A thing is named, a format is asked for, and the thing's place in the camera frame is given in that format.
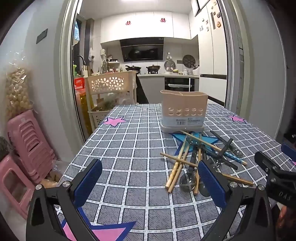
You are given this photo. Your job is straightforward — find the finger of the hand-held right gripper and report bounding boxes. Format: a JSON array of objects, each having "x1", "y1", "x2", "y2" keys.
[
  {"x1": 254, "y1": 151, "x2": 284, "y2": 183},
  {"x1": 281, "y1": 143, "x2": 296, "y2": 166}
]

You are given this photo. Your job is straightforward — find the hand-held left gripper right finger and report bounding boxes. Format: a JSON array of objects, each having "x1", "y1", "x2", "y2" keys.
[{"x1": 198, "y1": 160, "x2": 274, "y2": 241}]

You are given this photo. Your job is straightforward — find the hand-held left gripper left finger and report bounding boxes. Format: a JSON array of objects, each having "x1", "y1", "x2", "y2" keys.
[{"x1": 25, "y1": 159, "x2": 103, "y2": 241}]

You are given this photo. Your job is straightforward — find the clear grey black-handled spoon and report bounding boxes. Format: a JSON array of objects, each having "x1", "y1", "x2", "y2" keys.
[
  {"x1": 185, "y1": 135, "x2": 201, "y2": 149},
  {"x1": 206, "y1": 137, "x2": 234, "y2": 169},
  {"x1": 198, "y1": 181, "x2": 210, "y2": 197},
  {"x1": 215, "y1": 131, "x2": 244, "y2": 157},
  {"x1": 179, "y1": 146, "x2": 199, "y2": 193}
]

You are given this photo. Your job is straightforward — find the blue handled utensil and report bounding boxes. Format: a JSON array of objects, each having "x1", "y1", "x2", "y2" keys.
[{"x1": 223, "y1": 151, "x2": 244, "y2": 164}]

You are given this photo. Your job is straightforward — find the wooden chopstick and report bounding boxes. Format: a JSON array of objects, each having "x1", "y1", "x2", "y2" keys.
[
  {"x1": 166, "y1": 133, "x2": 194, "y2": 188},
  {"x1": 168, "y1": 138, "x2": 190, "y2": 193},
  {"x1": 194, "y1": 133, "x2": 202, "y2": 195},
  {"x1": 160, "y1": 152, "x2": 254, "y2": 186},
  {"x1": 180, "y1": 130, "x2": 248, "y2": 165}
]

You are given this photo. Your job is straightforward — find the beige plastic utensil holder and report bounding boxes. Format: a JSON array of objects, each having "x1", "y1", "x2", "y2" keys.
[{"x1": 160, "y1": 90, "x2": 208, "y2": 134}]

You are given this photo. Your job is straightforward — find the grey checked star tablecloth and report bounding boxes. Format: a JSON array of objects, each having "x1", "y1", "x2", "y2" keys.
[{"x1": 55, "y1": 103, "x2": 296, "y2": 241}]

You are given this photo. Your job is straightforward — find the yellow cooking oil bottle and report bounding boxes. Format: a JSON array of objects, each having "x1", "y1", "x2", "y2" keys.
[{"x1": 78, "y1": 89, "x2": 93, "y2": 138}]

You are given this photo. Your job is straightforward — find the stack of pink plastic stools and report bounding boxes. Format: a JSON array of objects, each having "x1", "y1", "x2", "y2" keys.
[{"x1": 6, "y1": 110, "x2": 57, "y2": 184}]

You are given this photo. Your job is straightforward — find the single pink stool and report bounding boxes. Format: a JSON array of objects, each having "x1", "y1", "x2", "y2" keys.
[{"x1": 0, "y1": 154, "x2": 36, "y2": 220}]

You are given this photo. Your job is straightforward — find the red plastic basket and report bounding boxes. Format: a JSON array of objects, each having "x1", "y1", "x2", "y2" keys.
[{"x1": 74, "y1": 77, "x2": 87, "y2": 90}]

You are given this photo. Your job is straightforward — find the beige flower-cutout storage rack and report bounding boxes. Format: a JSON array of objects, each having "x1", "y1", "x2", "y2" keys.
[{"x1": 84, "y1": 71, "x2": 138, "y2": 133}]

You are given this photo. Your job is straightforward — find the built-in black oven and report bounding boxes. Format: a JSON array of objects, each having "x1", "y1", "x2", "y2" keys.
[{"x1": 164, "y1": 77, "x2": 195, "y2": 91}]

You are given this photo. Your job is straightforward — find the clear bag of beige balls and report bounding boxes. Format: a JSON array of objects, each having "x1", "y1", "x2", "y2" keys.
[{"x1": 5, "y1": 52, "x2": 33, "y2": 119}]

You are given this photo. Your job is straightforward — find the white refrigerator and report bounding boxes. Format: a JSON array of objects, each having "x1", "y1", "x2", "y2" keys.
[{"x1": 197, "y1": 0, "x2": 228, "y2": 105}]

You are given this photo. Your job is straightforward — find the black kitchen faucet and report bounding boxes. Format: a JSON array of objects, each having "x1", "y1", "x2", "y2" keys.
[{"x1": 76, "y1": 55, "x2": 87, "y2": 68}]

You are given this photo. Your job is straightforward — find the round dark hanging pan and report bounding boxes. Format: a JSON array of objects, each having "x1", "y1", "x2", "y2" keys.
[{"x1": 182, "y1": 54, "x2": 196, "y2": 68}]

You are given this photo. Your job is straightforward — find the black range hood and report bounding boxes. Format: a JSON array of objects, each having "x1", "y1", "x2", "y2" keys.
[{"x1": 120, "y1": 37, "x2": 165, "y2": 62}]

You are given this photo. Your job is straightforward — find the white upper kitchen cabinets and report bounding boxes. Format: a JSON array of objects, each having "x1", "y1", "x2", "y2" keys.
[{"x1": 100, "y1": 11, "x2": 192, "y2": 44}]

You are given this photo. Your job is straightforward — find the dark translucent utensil handle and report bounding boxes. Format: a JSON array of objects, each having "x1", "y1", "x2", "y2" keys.
[{"x1": 209, "y1": 130, "x2": 238, "y2": 169}]

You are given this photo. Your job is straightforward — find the grey sliding door frame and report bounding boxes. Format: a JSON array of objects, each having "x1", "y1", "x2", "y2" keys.
[{"x1": 59, "y1": 0, "x2": 247, "y2": 144}]

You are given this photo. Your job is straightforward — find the dark wall switch panel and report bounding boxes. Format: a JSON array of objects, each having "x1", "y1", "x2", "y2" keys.
[{"x1": 36, "y1": 28, "x2": 48, "y2": 44}]

